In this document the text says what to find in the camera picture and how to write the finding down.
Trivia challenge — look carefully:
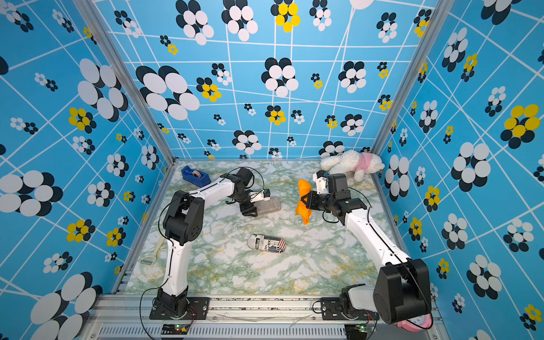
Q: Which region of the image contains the orange cloth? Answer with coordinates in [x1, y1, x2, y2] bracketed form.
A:
[296, 179, 312, 225]

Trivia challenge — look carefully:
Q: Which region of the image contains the newspaper print eyeglass case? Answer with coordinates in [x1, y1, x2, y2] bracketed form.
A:
[248, 234, 286, 254]

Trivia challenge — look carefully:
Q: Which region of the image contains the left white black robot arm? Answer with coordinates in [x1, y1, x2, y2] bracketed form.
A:
[157, 167, 271, 316]

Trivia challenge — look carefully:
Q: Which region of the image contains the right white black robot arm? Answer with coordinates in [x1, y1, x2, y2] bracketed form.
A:
[296, 171, 432, 324]

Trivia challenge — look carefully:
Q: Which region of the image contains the white plush toy pink shirt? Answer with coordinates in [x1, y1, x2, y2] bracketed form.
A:
[320, 150, 385, 182]

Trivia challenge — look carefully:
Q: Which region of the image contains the blue tape dispenser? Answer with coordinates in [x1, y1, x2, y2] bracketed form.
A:
[181, 166, 211, 188]

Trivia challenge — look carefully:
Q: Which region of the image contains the right circuit board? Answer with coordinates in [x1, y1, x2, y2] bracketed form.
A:
[344, 324, 368, 340]

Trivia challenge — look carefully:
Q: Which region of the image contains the circuit board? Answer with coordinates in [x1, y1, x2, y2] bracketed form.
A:
[161, 324, 191, 336]
[344, 324, 368, 340]

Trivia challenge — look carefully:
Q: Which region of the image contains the pink alarm clock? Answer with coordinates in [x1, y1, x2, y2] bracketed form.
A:
[397, 314, 433, 332]

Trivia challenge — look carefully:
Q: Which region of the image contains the left circuit board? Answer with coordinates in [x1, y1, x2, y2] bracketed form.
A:
[161, 324, 191, 336]

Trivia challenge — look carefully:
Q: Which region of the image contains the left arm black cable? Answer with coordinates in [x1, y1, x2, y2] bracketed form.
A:
[220, 166, 266, 192]

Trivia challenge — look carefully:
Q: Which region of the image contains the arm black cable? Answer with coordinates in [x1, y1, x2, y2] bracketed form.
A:
[220, 166, 266, 192]
[320, 186, 434, 330]

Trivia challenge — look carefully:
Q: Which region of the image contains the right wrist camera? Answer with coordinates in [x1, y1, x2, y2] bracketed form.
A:
[313, 170, 329, 194]

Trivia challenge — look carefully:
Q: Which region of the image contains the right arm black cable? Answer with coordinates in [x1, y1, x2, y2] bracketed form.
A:
[320, 186, 434, 330]

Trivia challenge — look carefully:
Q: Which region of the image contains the white cable tie loop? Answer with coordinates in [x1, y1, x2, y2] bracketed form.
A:
[140, 238, 164, 266]

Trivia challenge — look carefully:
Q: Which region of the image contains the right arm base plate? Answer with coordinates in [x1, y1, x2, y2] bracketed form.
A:
[319, 297, 380, 322]

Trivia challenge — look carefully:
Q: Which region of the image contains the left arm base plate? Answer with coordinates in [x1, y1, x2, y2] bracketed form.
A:
[149, 297, 210, 321]

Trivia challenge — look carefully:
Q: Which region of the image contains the aluminium front rail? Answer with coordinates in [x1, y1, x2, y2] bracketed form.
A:
[80, 295, 450, 339]

